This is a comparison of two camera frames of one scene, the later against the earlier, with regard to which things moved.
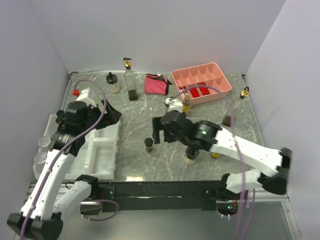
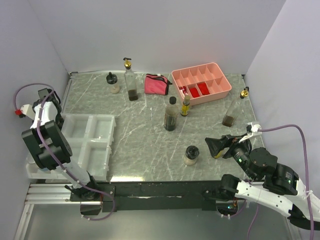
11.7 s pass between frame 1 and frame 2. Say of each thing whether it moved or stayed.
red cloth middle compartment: stayed
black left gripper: moved
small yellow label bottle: stayed
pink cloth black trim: stayed
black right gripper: moved
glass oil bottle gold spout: stayed
